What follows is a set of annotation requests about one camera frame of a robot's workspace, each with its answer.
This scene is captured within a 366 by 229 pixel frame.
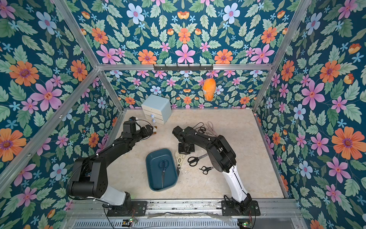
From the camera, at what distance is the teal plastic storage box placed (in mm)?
832

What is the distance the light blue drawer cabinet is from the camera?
1.03 metres

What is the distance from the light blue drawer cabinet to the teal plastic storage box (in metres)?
0.24
